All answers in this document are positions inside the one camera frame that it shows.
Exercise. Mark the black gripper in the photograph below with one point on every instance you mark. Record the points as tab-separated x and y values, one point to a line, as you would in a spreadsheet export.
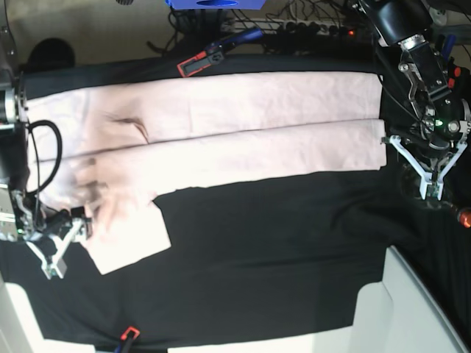
38	222
418	153

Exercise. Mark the pink T-shirt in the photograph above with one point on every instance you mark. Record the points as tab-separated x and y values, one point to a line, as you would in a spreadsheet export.
125	145

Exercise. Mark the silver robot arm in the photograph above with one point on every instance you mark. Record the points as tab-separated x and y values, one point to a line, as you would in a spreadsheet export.
436	115

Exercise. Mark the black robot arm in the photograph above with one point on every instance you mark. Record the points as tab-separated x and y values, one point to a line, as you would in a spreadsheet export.
22	219

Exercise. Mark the clear glass bottle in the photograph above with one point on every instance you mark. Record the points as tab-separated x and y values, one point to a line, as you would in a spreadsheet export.
409	189

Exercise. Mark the red and black clamp tool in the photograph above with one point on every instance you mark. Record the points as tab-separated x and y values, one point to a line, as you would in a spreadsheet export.
444	45

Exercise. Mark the red clamp at table front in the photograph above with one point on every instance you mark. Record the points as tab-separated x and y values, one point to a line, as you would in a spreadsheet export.
127	339

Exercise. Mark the black round stool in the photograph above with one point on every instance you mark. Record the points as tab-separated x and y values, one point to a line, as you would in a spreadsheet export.
51	54

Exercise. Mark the black table cloth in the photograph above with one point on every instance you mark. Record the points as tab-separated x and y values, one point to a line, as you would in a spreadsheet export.
254	261

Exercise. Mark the red and blue clamp tool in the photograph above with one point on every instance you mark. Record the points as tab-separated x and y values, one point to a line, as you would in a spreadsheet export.
215	52

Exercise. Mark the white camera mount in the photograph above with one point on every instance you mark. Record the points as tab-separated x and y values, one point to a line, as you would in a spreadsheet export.
77	230
431	178

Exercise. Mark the blue plastic mount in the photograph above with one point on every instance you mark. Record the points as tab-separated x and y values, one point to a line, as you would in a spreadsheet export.
216	4

